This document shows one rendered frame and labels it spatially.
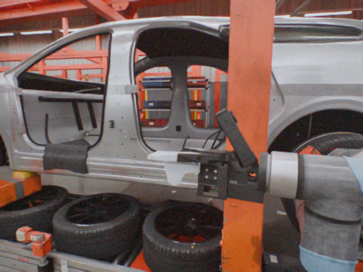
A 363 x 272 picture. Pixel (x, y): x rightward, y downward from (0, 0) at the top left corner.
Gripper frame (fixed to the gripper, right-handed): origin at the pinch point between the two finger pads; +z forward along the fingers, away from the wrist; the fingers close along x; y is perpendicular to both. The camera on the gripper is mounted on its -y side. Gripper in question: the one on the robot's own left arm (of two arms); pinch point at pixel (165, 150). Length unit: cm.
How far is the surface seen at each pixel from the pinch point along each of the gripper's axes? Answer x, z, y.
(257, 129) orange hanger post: 50, -15, -7
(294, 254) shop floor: 179, -44, 101
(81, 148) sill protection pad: 88, 121, 14
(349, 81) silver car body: 105, -58, -37
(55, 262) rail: 53, 100, 82
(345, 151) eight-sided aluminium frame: 84, -52, 1
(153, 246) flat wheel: 74, 42, 67
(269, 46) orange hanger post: 46, -17, -38
